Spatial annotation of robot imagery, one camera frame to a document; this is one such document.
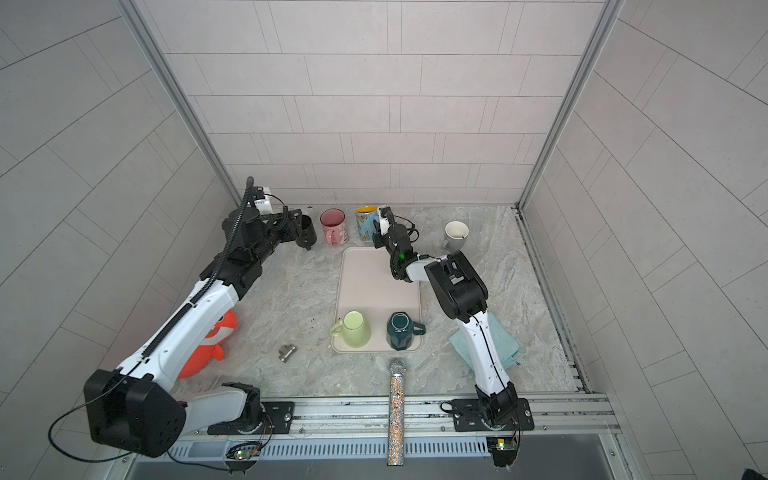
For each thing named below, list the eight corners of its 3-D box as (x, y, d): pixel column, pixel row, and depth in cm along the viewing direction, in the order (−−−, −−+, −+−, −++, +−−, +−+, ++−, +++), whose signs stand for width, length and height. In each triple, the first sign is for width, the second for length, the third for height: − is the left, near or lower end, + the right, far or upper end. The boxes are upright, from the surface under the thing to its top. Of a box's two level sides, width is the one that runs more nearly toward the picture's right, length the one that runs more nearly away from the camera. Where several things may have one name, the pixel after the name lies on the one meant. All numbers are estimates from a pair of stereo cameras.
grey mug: (442, 257, 104) (446, 240, 96) (440, 237, 109) (443, 220, 102) (465, 257, 104) (471, 240, 96) (462, 238, 109) (467, 220, 102)
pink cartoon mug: (322, 254, 104) (315, 235, 96) (327, 227, 111) (322, 208, 103) (345, 254, 104) (340, 235, 96) (348, 227, 111) (345, 208, 103)
